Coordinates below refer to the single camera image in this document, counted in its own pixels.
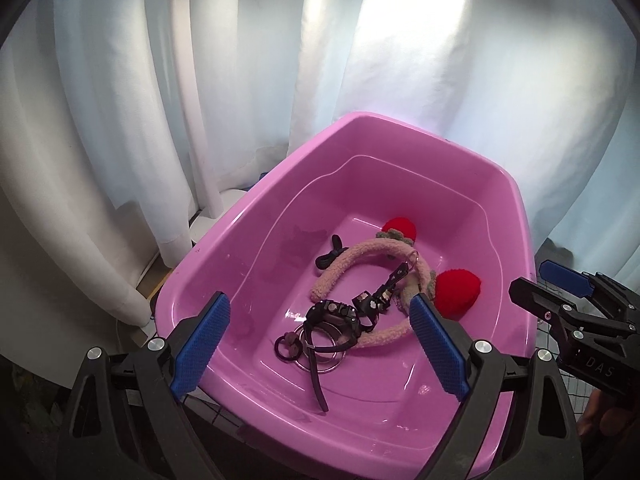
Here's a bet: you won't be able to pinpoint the black digital wrist watch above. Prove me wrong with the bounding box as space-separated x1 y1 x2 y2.
298 300 378 413

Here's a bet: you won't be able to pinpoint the person's right hand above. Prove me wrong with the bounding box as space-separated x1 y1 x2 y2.
577 389 639 439

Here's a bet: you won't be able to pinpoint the pink fuzzy headband red pompoms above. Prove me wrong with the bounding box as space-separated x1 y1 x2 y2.
310 217 482 321

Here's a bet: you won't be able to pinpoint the black hair bow clip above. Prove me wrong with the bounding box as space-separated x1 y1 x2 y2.
314 234 346 271

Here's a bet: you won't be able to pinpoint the white sheer curtain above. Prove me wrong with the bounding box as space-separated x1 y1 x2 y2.
1 0 639 385

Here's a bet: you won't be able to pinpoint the large silver hoop ring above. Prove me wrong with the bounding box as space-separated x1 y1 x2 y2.
292 320 352 375

